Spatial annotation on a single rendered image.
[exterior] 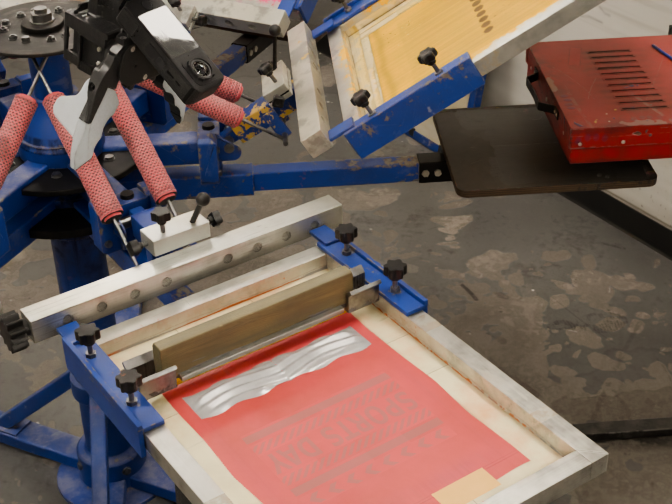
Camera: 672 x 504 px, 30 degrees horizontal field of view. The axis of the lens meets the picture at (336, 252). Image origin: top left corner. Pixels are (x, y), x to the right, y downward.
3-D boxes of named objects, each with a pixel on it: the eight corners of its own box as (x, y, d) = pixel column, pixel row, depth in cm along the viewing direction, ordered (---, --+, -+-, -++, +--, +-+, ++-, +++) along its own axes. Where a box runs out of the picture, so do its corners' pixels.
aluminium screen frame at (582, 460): (607, 470, 203) (609, 453, 201) (306, 640, 176) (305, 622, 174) (331, 254, 258) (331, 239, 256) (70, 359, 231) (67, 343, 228)
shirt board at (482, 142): (609, 128, 319) (612, 99, 314) (656, 210, 285) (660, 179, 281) (79, 158, 311) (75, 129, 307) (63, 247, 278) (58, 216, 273)
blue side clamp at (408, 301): (427, 329, 238) (428, 299, 234) (406, 339, 235) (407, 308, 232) (337, 258, 259) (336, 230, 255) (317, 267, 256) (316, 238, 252)
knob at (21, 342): (46, 349, 229) (39, 316, 225) (16, 361, 226) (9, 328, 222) (29, 329, 234) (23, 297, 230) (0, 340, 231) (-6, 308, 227)
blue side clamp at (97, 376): (168, 446, 212) (164, 415, 208) (141, 458, 210) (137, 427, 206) (91, 357, 233) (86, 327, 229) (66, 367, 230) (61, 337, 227)
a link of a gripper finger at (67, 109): (43, 149, 128) (86, 69, 127) (83, 174, 125) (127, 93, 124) (24, 142, 125) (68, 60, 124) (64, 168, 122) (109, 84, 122)
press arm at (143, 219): (199, 263, 249) (197, 242, 246) (172, 273, 246) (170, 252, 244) (158, 226, 261) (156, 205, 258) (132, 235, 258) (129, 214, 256)
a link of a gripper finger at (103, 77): (95, 125, 126) (136, 49, 125) (107, 132, 125) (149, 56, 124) (67, 113, 121) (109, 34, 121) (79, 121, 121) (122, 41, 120)
